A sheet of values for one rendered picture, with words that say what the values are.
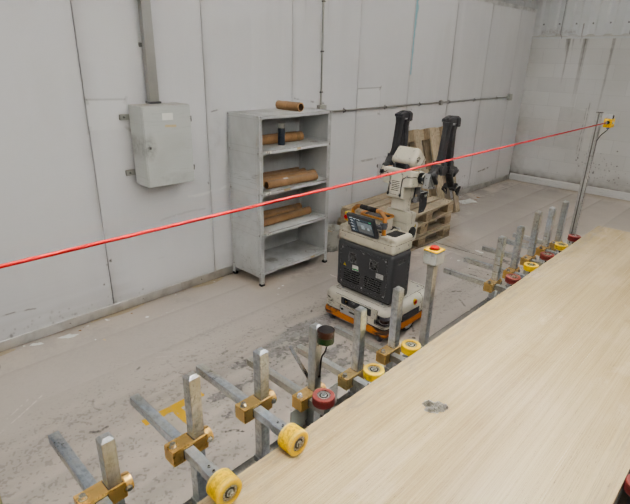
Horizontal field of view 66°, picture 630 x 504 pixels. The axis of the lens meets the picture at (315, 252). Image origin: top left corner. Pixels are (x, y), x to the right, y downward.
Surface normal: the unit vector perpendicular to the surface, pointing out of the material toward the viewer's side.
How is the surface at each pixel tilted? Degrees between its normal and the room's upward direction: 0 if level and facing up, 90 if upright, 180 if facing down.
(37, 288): 90
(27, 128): 90
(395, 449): 0
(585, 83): 90
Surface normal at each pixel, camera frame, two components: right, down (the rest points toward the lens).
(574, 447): 0.03, -0.93
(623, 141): -0.70, 0.25
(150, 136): 0.72, 0.27
